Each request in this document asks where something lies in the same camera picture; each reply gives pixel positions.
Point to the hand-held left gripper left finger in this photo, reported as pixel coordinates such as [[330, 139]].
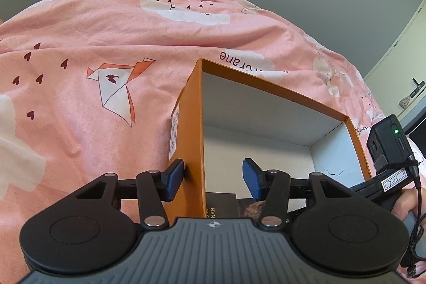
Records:
[[174, 179]]

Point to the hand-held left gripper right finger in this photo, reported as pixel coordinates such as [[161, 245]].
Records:
[[251, 177]]

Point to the orange cardboard box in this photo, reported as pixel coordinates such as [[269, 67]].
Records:
[[191, 124]]

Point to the person's right hand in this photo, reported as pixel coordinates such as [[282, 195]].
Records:
[[404, 204]]

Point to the dark cabinet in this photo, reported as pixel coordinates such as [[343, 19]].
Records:
[[416, 129]]

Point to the picture cover book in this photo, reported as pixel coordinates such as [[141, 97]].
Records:
[[249, 209]]

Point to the dark book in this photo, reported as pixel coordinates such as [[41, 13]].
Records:
[[219, 204]]

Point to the pink printed blanket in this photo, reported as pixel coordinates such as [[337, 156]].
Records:
[[83, 37]]

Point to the black wall bracket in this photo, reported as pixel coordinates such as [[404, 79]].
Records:
[[418, 87]]

